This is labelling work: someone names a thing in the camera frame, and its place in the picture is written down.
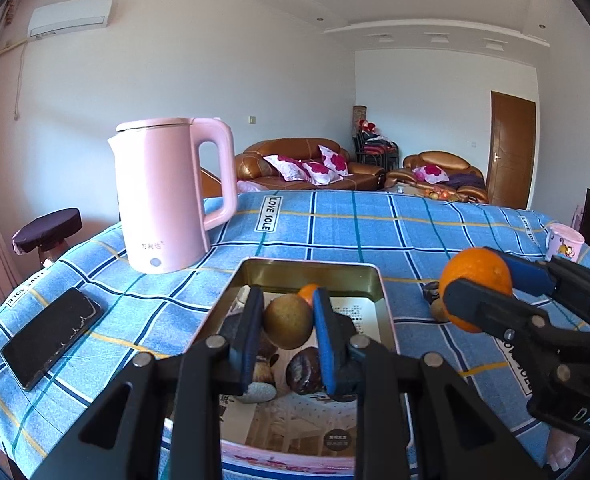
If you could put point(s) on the small brown fruit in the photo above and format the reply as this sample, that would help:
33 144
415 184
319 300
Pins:
440 311

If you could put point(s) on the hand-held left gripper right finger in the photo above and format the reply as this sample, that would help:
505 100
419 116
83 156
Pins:
325 345

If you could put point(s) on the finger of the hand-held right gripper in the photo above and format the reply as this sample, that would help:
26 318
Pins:
495 310
530 275

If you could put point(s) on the pink cartoon bucket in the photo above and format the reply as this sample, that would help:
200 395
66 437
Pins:
565 244

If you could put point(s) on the pink electric kettle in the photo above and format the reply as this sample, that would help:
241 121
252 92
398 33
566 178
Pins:
160 200

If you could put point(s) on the brown leather sofa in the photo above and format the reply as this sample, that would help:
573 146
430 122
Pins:
365 177

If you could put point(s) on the brown leather armchair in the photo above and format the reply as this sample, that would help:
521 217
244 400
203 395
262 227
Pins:
467 182

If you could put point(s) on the dark purple stool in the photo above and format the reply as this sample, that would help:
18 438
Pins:
47 227

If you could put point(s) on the tall patterned vase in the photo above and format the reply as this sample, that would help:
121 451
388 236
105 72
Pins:
359 117

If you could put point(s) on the dark brown fruit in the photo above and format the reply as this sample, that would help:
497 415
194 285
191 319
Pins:
433 291
305 371

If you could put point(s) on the brown wooden door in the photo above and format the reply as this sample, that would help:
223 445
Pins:
512 155

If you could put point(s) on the large orange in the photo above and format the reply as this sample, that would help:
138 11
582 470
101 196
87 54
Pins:
475 272

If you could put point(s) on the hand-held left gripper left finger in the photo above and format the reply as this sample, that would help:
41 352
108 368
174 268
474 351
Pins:
249 340

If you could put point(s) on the person's right hand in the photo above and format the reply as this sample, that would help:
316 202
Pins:
564 452

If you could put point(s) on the printed paper sheet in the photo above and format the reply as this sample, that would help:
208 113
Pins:
295 425

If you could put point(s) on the pink tin box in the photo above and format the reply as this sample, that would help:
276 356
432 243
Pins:
382 305

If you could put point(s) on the floral pillow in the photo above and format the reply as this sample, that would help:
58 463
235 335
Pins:
286 167
431 174
336 159
321 172

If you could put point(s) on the blue plaid tablecloth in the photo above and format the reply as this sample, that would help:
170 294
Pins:
375 230

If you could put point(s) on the kiwi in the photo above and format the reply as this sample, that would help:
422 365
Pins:
289 321

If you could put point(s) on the stacked dark chairs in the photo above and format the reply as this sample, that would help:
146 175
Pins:
377 149

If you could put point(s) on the black smartphone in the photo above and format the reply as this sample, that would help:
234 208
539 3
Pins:
50 337

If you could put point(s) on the coffee table with produce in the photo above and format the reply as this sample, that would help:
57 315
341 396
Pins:
435 193

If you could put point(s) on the white air conditioner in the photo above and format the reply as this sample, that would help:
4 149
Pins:
70 16

